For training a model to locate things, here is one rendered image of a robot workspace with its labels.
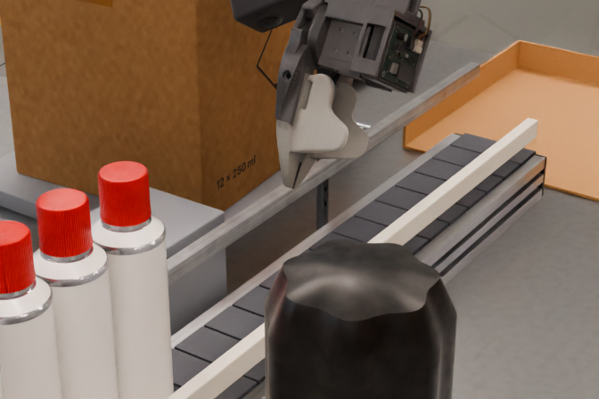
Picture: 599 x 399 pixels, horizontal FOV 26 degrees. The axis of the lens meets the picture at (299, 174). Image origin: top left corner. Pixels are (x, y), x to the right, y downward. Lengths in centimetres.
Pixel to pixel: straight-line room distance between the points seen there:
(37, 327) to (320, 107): 31
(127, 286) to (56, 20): 48
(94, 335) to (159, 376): 8
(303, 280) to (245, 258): 71
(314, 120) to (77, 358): 28
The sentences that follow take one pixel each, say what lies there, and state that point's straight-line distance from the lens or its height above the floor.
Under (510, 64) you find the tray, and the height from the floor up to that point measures 85.
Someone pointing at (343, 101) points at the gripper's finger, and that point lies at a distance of 103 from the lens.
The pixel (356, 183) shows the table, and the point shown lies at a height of 83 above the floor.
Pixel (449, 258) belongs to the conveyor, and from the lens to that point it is 121.
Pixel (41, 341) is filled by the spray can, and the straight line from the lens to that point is 81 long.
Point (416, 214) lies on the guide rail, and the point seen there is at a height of 92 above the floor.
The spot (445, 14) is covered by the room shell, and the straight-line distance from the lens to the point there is 446.
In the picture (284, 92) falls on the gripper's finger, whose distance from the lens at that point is 100.
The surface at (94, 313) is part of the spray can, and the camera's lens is 84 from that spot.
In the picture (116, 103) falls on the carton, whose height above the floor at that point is 96.
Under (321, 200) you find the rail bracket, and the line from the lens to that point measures 128.
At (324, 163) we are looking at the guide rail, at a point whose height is 96.
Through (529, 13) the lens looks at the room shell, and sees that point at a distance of 451.
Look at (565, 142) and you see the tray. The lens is 152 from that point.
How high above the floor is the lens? 146
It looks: 26 degrees down
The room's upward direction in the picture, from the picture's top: straight up
